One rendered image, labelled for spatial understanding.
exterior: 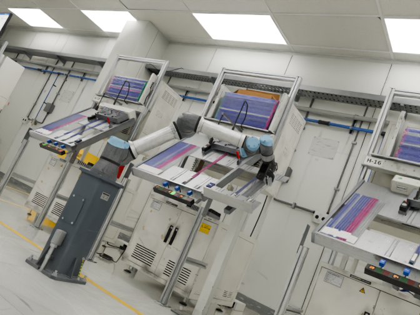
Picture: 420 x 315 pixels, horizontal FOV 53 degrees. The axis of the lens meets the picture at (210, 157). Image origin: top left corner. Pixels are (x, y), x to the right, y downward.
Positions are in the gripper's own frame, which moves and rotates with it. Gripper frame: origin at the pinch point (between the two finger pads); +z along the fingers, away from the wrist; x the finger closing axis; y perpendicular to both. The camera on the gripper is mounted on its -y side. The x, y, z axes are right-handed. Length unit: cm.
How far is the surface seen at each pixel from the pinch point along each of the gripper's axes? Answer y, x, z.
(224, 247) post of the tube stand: -39.8, 10.9, 23.7
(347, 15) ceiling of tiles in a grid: 235, 39, -15
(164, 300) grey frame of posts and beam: -81, 30, 39
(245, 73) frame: 103, 77, -12
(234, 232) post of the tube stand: -30.3, 8.7, 17.8
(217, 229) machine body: -20, 31, 37
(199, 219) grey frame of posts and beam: -35.7, 30.1, 11.1
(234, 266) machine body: -14, 28, 85
